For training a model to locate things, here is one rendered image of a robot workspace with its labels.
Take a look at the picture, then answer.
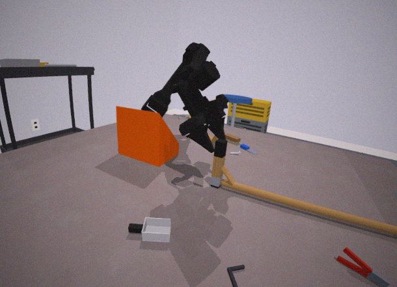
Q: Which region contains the dark grey l-shaped bar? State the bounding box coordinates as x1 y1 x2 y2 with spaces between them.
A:
227 265 245 287

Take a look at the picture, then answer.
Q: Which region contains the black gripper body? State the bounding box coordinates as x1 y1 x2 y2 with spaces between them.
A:
179 94 226 136

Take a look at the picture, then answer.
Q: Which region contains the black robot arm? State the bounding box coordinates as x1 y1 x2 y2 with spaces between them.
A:
141 42 228 117

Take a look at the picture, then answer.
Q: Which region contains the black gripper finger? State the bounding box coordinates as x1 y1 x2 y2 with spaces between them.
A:
186 124 215 153
208 117 226 140

